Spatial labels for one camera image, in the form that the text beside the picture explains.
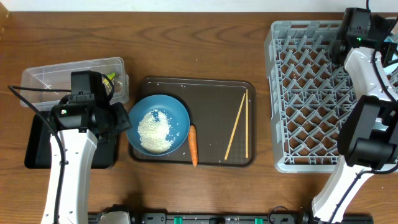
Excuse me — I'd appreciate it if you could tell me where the blue plate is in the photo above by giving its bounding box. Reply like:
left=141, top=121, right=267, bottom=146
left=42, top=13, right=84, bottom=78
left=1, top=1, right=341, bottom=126
left=126, top=95, right=190, bottom=156

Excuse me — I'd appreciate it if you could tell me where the green yellow snack wrapper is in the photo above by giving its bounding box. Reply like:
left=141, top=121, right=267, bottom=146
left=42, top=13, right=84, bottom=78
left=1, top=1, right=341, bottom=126
left=103, top=72, right=116, bottom=89

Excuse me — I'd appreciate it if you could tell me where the light blue bowl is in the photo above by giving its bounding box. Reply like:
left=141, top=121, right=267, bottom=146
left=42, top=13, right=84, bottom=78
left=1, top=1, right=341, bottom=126
left=382, top=37, right=397, bottom=67

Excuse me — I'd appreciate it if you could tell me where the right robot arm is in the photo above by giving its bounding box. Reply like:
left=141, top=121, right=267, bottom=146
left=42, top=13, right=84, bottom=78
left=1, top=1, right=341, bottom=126
left=300, top=7, right=397, bottom=223

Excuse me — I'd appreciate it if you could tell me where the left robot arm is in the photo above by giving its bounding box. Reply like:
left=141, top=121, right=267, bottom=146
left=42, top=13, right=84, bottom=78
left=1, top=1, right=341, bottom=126
left=41, top=102, right=131, bottom=223

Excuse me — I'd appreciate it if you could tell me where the grey dishwasher rack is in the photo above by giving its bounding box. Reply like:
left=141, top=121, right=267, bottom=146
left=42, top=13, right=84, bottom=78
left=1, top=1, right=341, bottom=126
left=264, top=20, right=398, bottom=174

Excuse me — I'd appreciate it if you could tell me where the pile of white rice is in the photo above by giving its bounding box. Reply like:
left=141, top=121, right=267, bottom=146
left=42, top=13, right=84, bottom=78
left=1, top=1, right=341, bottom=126
left=137, top=110, right=174, bottom=154

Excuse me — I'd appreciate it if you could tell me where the orange carrot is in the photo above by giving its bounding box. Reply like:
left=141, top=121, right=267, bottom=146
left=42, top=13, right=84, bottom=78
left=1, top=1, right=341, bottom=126
left=188, top=125, right=198, bottom=167

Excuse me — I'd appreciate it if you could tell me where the clear plastic bin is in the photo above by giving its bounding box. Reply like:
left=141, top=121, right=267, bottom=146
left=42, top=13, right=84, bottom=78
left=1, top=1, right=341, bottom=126
left=21, top=57, right=129, bottom=111

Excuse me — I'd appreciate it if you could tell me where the black plastic tray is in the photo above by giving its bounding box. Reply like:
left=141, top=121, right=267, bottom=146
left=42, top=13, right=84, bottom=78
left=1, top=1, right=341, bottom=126
left=24, top=115, right=118, bottom=169

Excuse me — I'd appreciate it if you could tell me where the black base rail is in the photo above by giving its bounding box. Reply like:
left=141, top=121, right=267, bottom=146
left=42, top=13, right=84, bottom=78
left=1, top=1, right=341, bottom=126
left=88, top=205, right=374, bottom=224

